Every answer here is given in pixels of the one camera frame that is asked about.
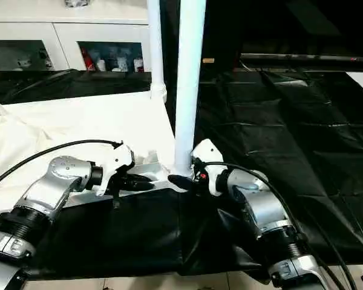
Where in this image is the black mat cloth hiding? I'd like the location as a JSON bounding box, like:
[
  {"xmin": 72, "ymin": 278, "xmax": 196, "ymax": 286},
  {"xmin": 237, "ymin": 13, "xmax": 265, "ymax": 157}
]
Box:
[{"xmin": 0, "ymin": 68, "xmax": 363, "ymax": 280}]

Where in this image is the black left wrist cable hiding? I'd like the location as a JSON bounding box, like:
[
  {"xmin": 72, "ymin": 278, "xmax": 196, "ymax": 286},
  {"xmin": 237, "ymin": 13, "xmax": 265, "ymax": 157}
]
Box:
[{"xmin": 0, "ymin": 139, "xmax": 125, "ymax": 193}]

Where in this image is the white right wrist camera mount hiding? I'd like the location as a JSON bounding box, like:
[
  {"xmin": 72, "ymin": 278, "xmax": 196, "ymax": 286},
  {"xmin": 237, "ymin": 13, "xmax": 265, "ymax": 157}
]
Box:
[{"xmin": 189, "ymin": 137, "xmax": 227, "ymax": 198}]

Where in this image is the black fabric backdrop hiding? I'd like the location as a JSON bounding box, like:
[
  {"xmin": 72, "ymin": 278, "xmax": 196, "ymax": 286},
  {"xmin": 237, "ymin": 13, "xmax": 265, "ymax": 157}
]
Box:
[{"xmin": 159, "ymin": 0, "xmax": 363, "ymax": 74}]

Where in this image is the dark patterned cabinet-top object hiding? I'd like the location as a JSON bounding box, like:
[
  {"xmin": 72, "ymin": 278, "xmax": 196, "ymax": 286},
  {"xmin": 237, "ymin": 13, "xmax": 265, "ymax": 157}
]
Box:
[{"xmin": 62, "ymin": 0, "xmax": 91, "ymax": 9}]

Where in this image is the white glass door cabinet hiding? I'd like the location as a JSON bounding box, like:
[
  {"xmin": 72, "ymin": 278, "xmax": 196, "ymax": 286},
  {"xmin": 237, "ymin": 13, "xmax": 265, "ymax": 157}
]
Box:
[{"xmin": 0, "ymin": 0, "xmax": 152, "ymax": 74}]

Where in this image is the white plastic table top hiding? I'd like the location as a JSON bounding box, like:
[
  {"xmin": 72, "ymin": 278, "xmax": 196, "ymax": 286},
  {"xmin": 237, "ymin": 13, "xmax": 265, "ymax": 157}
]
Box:
[{"xmin": 0, "ymin": 88, "xmax": 198, "ymax": 213}]

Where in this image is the grey metal rail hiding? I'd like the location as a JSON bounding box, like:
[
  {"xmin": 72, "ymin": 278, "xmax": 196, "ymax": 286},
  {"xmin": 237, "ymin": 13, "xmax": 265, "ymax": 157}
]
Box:
[{"xmin": 240, "ymin": 52, "xmax": 363, "ymax": 65}]

